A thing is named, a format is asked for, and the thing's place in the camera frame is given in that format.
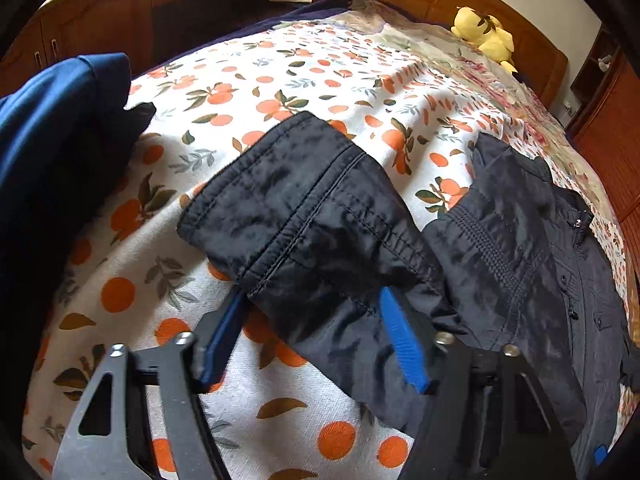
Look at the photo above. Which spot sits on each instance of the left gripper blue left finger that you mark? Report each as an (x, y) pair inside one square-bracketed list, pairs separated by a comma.
[(215, 339)]

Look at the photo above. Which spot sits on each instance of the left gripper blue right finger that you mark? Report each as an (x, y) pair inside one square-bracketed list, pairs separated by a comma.
[(412, 336)]

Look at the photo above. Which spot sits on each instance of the black jacket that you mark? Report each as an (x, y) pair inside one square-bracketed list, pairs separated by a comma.
[(311, 228)]

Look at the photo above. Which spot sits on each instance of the folded blue garment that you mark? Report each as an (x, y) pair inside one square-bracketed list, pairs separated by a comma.
[(66, 139)]

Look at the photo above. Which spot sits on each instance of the orange print bed sheet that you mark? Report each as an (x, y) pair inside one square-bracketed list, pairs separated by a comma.
[(130, 278)]

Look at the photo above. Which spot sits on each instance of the floral quilt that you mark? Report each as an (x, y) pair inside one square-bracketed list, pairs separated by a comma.
[(483, 95)]

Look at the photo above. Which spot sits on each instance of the wooden wardrobe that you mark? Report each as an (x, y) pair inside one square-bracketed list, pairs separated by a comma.
[(605, 130)]

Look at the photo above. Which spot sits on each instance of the wooden desk cabinet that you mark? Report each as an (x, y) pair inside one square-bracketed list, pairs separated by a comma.
[(149, 32)]

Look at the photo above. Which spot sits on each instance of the yellow plush toy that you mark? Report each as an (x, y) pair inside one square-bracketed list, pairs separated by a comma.
[(486, 33)]

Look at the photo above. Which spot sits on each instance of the wooden headboard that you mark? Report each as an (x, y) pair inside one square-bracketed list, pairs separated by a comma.
[(539, 62)]

